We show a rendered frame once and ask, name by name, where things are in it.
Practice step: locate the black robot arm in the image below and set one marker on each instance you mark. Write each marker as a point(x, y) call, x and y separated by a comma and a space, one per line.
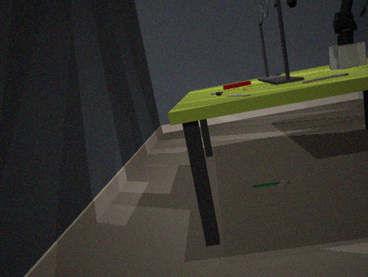
point(344, 20)

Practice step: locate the red rectangular block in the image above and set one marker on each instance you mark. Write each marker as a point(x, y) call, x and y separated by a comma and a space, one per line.
point(234, 85)

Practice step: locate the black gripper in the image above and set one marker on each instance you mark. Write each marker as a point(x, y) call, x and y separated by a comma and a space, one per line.
point(291, 3)

